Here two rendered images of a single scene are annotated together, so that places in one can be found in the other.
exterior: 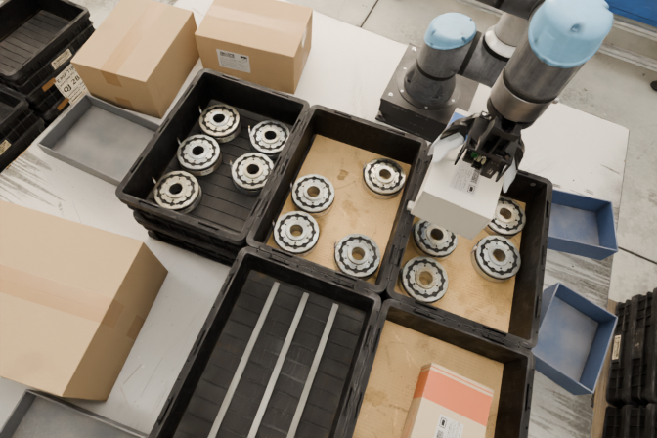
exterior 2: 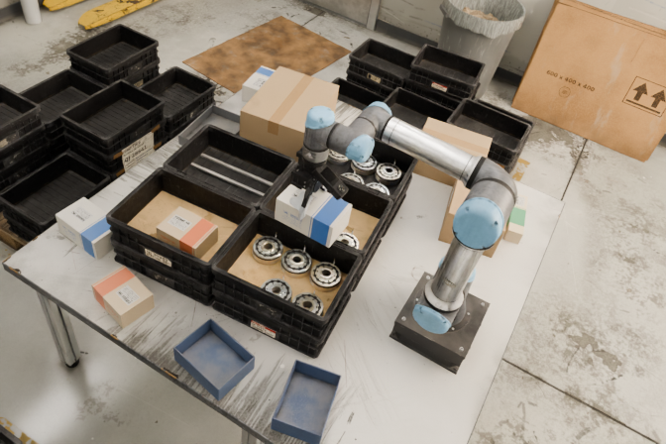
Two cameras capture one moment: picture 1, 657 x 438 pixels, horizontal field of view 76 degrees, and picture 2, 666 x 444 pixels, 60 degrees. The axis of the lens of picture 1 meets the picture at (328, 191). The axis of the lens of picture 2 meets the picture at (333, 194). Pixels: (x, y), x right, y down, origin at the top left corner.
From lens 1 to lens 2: 1.73 m
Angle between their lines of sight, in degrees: 55
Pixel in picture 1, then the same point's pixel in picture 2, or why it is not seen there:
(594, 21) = (313, 112)
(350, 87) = not seen: hidden behind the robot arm
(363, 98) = not seen: hidden behind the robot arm
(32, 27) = (502, 137)
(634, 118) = not seen: outside the picture
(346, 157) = (363, 233)
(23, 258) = (302, 100)
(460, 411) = (190, 231)
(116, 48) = (441, 133)
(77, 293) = (282, 114)
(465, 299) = (251, 273)
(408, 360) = (223, 235)
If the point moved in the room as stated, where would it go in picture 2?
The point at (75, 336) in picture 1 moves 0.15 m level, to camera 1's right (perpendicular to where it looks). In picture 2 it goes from (264, 113) to (252, 135)
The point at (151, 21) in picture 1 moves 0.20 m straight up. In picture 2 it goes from (469, 148) to (484, 110)
